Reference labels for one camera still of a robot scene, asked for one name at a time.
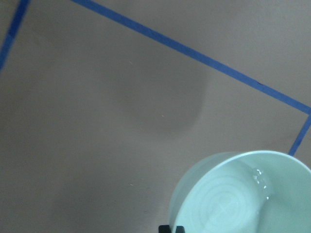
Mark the green ceramic bowl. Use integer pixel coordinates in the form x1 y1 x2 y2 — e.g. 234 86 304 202
169 150 311 233

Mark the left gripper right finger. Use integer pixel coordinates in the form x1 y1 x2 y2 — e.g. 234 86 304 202
175 226 185 233

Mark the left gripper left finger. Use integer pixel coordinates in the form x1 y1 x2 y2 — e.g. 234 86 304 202
158 225 172 233

